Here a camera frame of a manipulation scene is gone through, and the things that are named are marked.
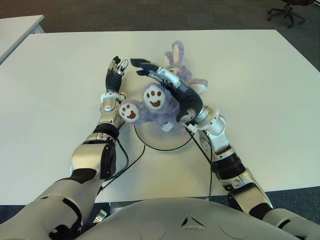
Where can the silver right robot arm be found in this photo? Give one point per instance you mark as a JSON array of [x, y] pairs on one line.
[[225, 155]]

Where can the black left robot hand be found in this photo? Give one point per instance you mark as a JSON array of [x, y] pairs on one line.
[[113, 82]]

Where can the purple plush bunny doll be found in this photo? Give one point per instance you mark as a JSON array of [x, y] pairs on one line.
[[160, 110]]

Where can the grey robot torso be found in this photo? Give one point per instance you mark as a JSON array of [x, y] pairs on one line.
[[187, 225]]

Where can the black office chair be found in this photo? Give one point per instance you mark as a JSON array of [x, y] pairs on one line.
[[287, 12]]

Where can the white plate black rim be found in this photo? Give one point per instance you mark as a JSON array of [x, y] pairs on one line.
[[165, 142]]

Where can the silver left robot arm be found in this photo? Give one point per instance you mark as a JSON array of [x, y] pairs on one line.
[[82, 162]]

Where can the silver metal bracket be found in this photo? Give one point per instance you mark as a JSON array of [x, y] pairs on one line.
[[101, 215]]

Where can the white neighbouring desk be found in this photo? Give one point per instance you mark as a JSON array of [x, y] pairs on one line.
[[15, 32]]

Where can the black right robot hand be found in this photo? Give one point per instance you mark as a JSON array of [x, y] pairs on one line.
[[188, 98]]

